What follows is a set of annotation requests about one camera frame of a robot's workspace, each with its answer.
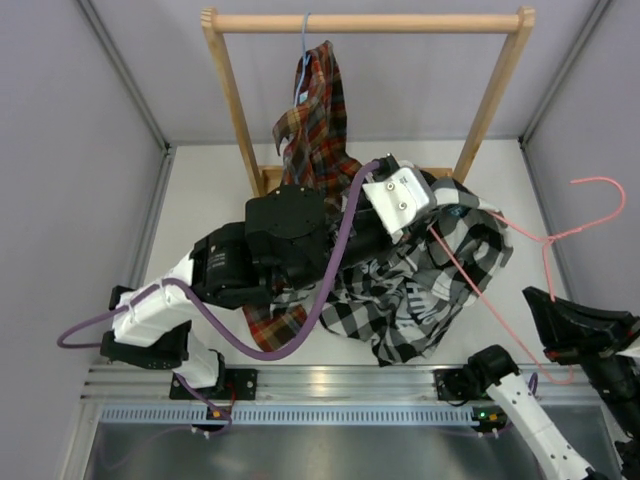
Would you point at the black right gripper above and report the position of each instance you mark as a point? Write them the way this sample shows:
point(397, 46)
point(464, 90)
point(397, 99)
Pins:
point(568, 329)

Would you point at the black white checkered shirt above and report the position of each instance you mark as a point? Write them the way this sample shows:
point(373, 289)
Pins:
point(403, 304)

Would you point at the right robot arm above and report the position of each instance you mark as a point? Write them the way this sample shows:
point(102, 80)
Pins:
point(615, 382)

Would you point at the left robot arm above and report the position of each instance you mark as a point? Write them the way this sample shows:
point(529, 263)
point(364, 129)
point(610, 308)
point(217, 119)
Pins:
point(285, 235)

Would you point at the brown red plaid shirt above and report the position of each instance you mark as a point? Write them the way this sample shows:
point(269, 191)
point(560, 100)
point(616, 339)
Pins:
point(311, 139)

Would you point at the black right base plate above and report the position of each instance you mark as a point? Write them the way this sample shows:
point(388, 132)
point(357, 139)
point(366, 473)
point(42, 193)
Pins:
point(458, 386)

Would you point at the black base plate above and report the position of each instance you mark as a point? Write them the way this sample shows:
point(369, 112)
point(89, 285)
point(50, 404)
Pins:
point(235, 383)
point(458, 386)

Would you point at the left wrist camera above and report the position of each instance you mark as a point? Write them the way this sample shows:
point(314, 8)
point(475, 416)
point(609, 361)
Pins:
point(400, 195)

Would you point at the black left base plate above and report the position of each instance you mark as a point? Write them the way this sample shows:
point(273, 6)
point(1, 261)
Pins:
point(235, 383)

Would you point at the grey slotted cable duct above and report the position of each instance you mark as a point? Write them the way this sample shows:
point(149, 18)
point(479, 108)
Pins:
point(294, 415)

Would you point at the blue wire hanger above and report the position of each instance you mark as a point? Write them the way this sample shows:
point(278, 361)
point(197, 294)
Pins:
point(303, 60)

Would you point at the aluminium mounting rail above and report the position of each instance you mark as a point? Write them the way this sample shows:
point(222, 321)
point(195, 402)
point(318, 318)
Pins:
point(280, 384)

